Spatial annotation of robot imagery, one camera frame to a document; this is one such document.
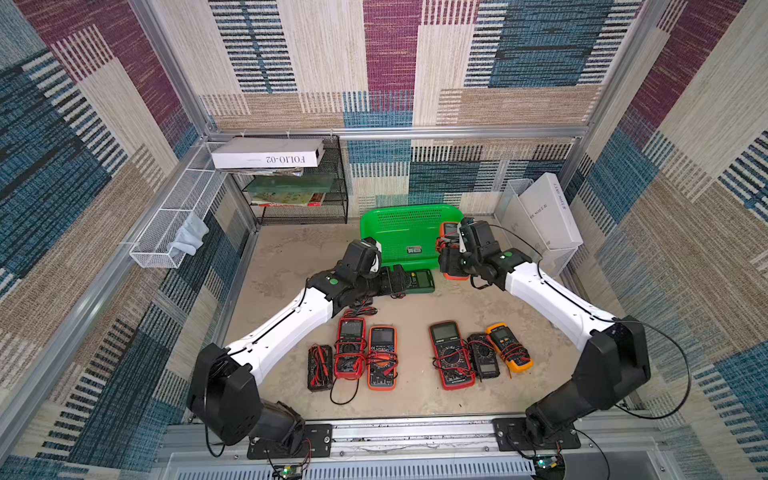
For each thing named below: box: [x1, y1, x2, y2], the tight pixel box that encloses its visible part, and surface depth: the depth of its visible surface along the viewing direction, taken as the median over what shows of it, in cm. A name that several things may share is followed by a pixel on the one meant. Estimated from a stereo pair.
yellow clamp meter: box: [486, 323, 534, 373], surface depth 86 cm
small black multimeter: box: [467, 332, 500, 379], surface depth 85 cm
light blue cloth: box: [167, 211, 210, 258], surface depth 69 cm
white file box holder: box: [495, 173, 584, 277], surface depth 97 cm
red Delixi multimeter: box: [334, 317, 367, 379], surface depth 85 cm
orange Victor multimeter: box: [367, 326, 398, 391], surface depth 83 cm
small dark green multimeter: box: [405, 269, 435, 294], surface depth 102 cm
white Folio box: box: [211, 137, 326, 169], surface depth 81 cm
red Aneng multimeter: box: [429, 321, 476, 390], surface depth 85 cm
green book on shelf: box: [244, 173, 337, 207], surface depth 100 cm
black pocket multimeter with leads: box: [307, 343, 333, 392], surface depth 84 cm
